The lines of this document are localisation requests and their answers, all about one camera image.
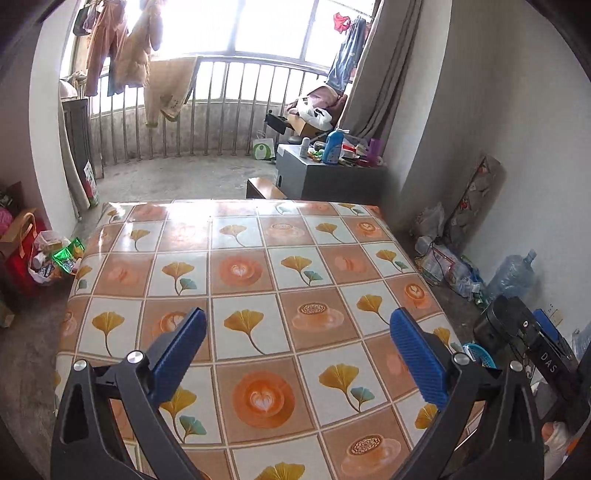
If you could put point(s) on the patterned tablecloth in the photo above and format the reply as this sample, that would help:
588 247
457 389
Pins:
258 277

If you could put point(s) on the purple cup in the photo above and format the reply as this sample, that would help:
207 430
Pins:
375 148

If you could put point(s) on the hanging red garment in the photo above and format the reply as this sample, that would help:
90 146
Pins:
341 22

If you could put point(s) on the pile of plastic packaging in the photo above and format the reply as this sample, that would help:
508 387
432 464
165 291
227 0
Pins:
448 272

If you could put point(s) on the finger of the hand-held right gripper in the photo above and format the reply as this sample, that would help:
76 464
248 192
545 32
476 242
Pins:
501 327
551 330

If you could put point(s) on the folded patterned board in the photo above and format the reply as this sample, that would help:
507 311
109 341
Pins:
475 203

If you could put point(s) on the grey curtain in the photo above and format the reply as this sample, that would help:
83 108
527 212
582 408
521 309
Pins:
383 69

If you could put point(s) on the hanging pink jacket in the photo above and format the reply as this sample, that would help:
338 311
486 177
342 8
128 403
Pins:
136 50

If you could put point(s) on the beige hanging cloth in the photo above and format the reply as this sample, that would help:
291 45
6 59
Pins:
171 87

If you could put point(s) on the cardboard box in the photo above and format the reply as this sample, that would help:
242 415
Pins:
300 125

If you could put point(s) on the white and green paper bag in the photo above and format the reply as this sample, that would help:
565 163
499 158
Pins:
263 148

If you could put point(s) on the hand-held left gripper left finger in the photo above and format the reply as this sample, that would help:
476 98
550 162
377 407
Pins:
180 355

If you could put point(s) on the clear water jug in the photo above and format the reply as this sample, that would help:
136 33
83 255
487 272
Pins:
510 277

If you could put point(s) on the small white bottle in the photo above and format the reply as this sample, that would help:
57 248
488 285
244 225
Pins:
304 147

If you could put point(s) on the green snack packet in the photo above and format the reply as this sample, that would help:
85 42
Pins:
69 256

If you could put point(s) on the white plastic bag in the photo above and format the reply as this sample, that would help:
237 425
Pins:
314 113

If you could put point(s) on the wooden stool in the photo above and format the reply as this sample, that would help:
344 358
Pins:
263 188

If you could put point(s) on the pink cloth bundle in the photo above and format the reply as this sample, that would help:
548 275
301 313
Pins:
323 97

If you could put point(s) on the blue bottle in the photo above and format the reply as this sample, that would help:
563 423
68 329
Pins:
333 147

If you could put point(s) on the blue plastic basket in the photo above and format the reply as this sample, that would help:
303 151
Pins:
480 356

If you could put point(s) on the red shopping bag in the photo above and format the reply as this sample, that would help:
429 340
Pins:
21 272

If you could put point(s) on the brown paper bag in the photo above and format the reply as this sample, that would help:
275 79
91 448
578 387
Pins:
14 230

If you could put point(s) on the hanging blue jeans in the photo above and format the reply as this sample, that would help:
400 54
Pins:
346 55

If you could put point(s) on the metal railing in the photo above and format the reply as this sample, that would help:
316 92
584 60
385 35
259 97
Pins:
221 110

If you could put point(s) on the grey cabinet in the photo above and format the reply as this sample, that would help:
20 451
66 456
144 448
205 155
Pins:
332 180

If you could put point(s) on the person's right hand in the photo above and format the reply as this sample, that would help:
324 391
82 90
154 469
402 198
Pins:
561 447

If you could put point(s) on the hanging pink pants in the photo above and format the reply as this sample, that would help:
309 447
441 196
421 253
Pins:
104 46

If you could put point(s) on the crumpled plastic bag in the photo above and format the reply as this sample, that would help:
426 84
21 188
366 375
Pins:
429 221

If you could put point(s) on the clear plastic trash bag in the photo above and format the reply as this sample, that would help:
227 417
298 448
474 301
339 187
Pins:
44 258

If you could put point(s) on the dark narrow cabinet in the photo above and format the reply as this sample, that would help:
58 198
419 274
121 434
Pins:
81 134

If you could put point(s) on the window frame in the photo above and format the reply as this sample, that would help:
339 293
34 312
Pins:
314 27

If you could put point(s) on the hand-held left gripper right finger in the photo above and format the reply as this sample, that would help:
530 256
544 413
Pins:
418 360

